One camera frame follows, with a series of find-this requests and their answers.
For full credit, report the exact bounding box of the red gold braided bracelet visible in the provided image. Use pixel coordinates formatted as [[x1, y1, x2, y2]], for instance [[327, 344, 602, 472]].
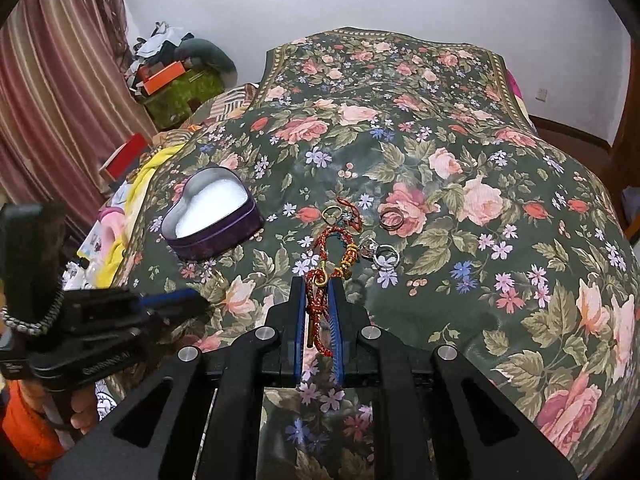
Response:
[[302, 224, 362, 359]]

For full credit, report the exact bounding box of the silver ring with charm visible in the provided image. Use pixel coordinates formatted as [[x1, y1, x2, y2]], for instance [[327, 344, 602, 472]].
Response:
[[360, 238, 402, 271]]

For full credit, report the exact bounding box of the purple heart-shaped tin box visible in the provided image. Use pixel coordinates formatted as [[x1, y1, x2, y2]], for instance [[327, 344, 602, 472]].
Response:
[[160, 166, 265, 260]]

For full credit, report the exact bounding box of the dark bronze ring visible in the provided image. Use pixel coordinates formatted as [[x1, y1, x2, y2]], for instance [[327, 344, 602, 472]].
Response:
[[378, 207, 407, 232]]

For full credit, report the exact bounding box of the red white box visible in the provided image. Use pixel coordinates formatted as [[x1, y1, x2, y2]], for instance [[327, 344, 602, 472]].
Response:
[[99, 133, 149, 182]]

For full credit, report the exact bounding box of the floral green bedspread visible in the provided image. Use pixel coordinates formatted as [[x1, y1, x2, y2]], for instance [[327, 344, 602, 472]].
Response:
[[112, 28, 639, 479]]

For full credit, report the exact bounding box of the green cardboard box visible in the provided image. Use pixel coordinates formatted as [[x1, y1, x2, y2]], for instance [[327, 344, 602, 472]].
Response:
[[142, 68, 224, 131]]

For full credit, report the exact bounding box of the striped pink curtain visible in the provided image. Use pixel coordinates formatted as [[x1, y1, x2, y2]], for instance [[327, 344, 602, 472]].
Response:
[[1, 0, 156, 238]]

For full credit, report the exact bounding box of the striped patchwork quilt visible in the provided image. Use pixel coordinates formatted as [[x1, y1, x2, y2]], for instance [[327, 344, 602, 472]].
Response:
[[151, 84, 258, 148]]

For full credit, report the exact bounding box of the orange shoe box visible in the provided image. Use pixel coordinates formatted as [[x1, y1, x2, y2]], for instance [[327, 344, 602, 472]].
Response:
[[137, 61, 186, 96]]

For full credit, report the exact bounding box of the pile of white clothes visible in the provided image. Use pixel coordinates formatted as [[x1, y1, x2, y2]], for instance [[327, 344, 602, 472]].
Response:
[[134, 22, 194, 58]]

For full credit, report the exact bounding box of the pearl bead bracelet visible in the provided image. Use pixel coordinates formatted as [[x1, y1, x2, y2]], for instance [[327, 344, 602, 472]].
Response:
[[0, 278, 68, 337]]

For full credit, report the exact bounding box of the white wall socket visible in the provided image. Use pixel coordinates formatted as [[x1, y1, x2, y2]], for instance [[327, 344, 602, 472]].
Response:
[[536, 88, 548, 102]]

